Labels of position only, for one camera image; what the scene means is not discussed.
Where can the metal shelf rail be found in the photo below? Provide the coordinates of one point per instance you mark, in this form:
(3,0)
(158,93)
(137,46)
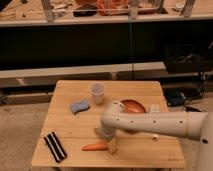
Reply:
(10,78)

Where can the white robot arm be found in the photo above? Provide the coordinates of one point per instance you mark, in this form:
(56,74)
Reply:
(197,126)

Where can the orange object on shelf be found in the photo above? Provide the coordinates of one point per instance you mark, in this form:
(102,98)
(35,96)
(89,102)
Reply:
(112,7)

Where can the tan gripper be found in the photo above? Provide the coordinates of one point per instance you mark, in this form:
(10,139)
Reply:
(112,146)

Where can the translucent ceramic cup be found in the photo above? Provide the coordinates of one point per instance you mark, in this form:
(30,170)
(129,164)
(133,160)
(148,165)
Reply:
(97,91)

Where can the orange plate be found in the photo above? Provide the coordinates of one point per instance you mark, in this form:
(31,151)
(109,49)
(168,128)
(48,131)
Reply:
(132,106)

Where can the wooden table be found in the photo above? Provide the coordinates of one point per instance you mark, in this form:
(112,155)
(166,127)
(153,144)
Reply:
(75,131)

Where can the blue sponge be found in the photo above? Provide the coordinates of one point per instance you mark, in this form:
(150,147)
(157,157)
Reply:
(77,107)

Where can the black box on floor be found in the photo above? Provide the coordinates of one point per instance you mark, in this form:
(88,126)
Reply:
(180,96)

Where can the white squeeze bottle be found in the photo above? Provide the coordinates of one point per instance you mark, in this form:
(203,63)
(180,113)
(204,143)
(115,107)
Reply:
(154,108)

